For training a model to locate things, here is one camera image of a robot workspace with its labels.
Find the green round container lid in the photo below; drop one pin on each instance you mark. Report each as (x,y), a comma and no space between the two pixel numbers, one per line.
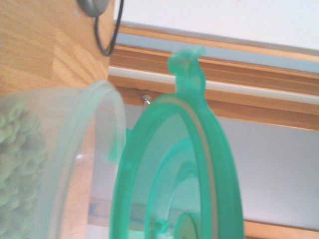
(216,161)

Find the clear plastic food container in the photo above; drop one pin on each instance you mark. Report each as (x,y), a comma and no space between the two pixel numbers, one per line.
(74,124)

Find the black kettle base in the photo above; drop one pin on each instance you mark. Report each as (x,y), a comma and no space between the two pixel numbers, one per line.
(93,7)

